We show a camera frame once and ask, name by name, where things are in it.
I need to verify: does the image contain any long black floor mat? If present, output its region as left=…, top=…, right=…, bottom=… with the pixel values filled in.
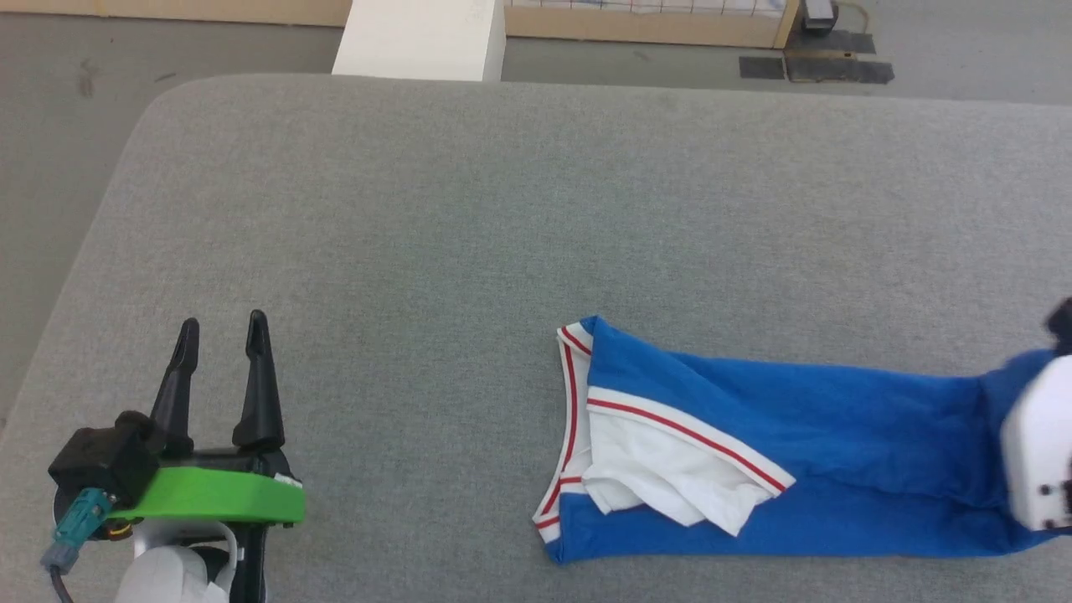
left=786, top=58, right=895, bottom=85

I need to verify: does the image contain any white rectangular block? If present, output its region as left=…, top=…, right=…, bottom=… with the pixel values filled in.
left=332, top=0, right=508, bottom=83

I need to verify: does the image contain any wooden frame with grid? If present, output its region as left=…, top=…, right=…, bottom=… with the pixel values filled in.
left=0, top=0, right=801, bottom=50

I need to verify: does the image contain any teal left camera connector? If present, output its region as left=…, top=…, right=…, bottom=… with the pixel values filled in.
left=41, top=489, right=116, bottom=575

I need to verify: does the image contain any black mat under device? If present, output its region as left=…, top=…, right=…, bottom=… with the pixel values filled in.
left=791, top=31, right=877, bottom=60

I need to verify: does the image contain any left gripper green-banded body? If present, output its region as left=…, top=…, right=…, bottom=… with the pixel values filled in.
left=107, top=444, right=307, bottom=603

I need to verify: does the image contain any black floor device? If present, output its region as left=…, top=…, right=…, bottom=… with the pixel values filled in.
left=800, top=0, right=841, bottom=35

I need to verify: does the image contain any blue white sports jersey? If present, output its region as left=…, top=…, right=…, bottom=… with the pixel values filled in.
left=533, top=315, right=1061, bottom=566

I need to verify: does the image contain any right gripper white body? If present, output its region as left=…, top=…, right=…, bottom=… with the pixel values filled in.
left=1000, top=355, right=1072, bottom=532

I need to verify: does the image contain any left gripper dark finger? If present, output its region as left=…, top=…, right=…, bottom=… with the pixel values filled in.
left=150, top=317, right=201, bottom=458
left=232, top=310, right=286, bottom=453

